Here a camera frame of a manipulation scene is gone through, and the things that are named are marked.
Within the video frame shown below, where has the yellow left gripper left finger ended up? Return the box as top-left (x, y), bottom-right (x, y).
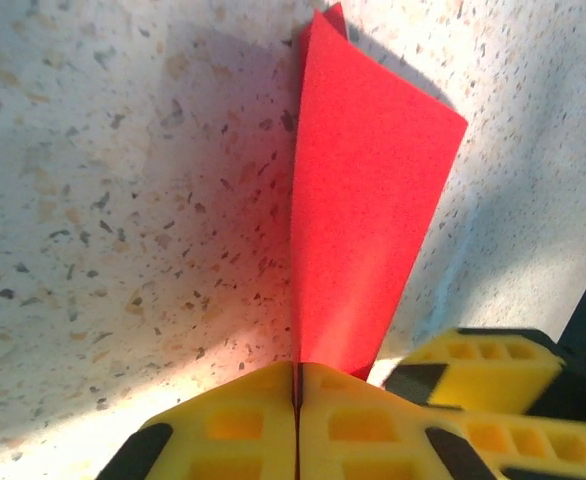
top-left (97, 360), bottom-right (300, 480)

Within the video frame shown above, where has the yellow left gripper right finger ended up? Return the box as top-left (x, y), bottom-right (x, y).
top-left (295, 360), bottom-right (497, 480)

